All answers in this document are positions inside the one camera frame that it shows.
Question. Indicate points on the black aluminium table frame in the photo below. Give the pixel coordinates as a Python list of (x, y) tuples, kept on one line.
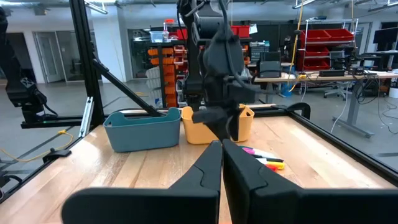
[(84, 62)]

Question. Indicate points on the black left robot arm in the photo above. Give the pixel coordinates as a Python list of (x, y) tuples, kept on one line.
[(194, 62)]

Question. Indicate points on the white office chair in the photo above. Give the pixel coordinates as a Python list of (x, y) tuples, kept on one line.
[(337, 88)]

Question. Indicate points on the shelf with orange bins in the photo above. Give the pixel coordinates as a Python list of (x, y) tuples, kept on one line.
[(169, 71)]

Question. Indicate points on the silver frame bracket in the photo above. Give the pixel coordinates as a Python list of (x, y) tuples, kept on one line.
[(86, 118)]

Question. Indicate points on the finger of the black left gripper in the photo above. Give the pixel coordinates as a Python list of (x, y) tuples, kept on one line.
[(217, 118), (236, 124)]

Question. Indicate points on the yellow cap white marker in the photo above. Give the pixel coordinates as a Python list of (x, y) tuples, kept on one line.
[(278, 165)]

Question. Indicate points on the long wooden work table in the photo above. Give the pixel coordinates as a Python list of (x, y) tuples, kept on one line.
[(342, 76)]

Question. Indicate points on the clear plastic storage box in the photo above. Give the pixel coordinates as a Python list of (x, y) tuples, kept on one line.
[(159, 36)]

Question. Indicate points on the black cap white marker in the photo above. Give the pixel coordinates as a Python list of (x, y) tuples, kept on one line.
[(273, 160)]

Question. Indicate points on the black table clamp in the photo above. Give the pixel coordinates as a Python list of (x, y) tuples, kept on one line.
[(57, 154)]

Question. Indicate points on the black equipment box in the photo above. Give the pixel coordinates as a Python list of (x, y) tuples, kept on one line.
[(270, 67)]

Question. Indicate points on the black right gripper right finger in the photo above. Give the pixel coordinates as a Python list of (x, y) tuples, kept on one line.
[(295, 205)]

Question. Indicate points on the pink cap white marker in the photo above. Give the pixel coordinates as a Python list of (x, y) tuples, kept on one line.
[(250, 151)]

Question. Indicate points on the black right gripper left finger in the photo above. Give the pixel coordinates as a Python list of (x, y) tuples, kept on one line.
[(155, 205)]

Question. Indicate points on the yellow plastic bin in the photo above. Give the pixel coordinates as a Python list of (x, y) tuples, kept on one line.
[(199, 130)]

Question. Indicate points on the rack with red bins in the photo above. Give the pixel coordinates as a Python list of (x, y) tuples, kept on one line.
[(326, 35)]

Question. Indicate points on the teal plastic bin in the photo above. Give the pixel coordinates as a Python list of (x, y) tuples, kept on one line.
[(143, 133)]

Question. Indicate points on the red cap white marker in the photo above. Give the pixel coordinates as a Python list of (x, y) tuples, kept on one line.
[(272, 168)]

